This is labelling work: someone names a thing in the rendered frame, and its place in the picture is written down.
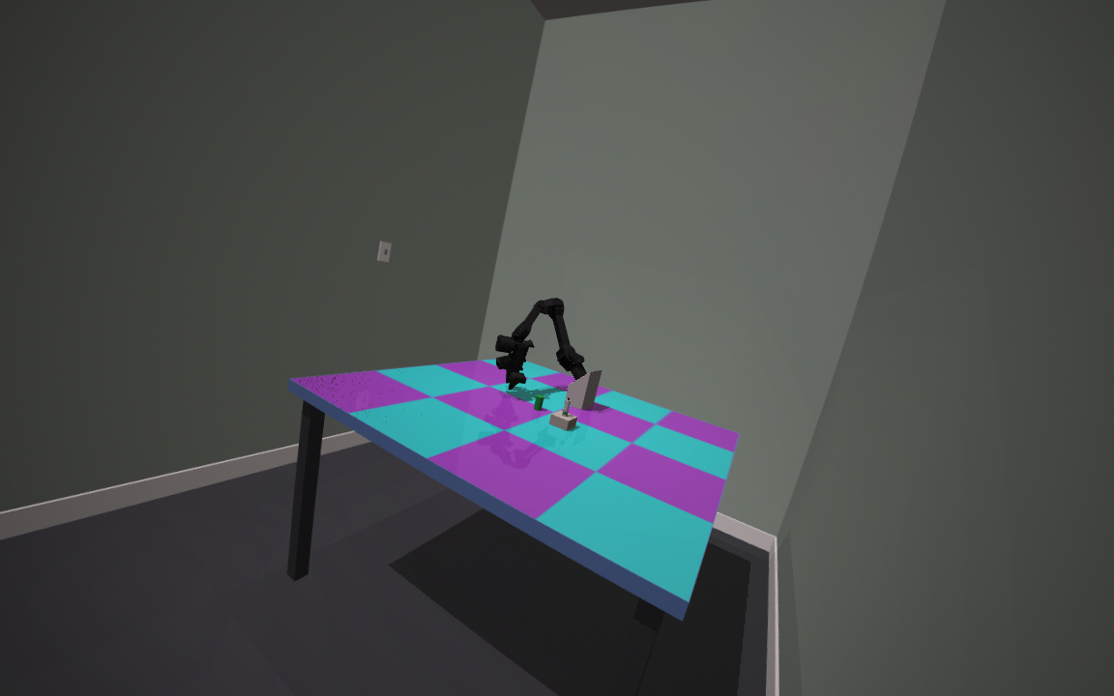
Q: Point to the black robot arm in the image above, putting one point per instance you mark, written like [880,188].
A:
[566,356]

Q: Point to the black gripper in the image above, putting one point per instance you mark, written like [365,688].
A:
[513,375]

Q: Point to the beige rectangular block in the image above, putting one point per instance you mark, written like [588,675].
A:
[565,423]

